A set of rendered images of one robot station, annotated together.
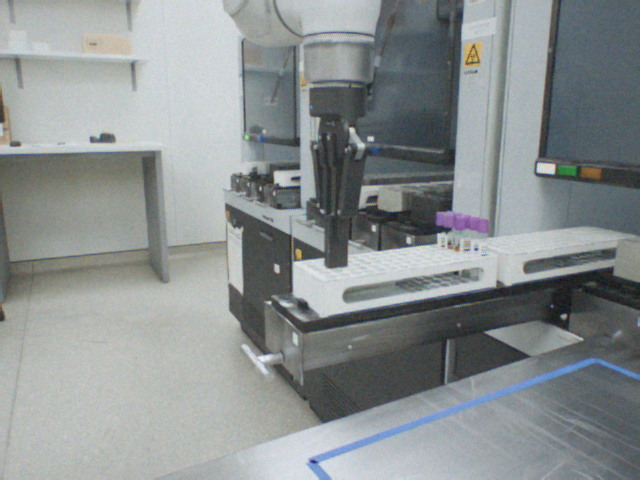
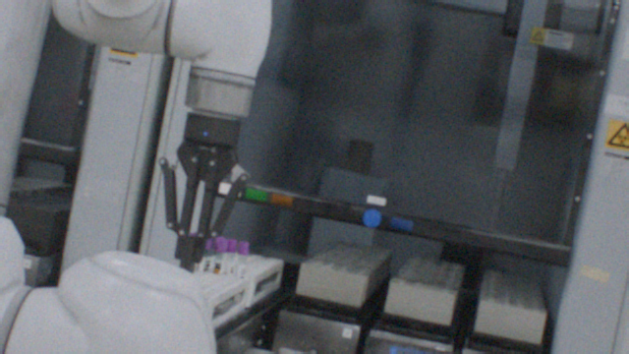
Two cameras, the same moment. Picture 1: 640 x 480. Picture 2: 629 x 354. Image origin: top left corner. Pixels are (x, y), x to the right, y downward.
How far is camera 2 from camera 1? 1.44 m
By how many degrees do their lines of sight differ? 57
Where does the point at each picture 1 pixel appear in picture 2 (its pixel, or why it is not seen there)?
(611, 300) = (316, 317)
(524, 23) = not seen: hidden behind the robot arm
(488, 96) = (144, 95)
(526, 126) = not seen: hidden behind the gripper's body
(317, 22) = (234, 64)
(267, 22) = (145, 35)
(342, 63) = (245, 102)
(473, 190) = (111, 203)
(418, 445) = not seen: outside the picture
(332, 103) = (229, 135)
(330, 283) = (211, 302)
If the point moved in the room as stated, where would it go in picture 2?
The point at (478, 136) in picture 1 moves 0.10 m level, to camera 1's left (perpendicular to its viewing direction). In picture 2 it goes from (125, 139) to (85, 134)
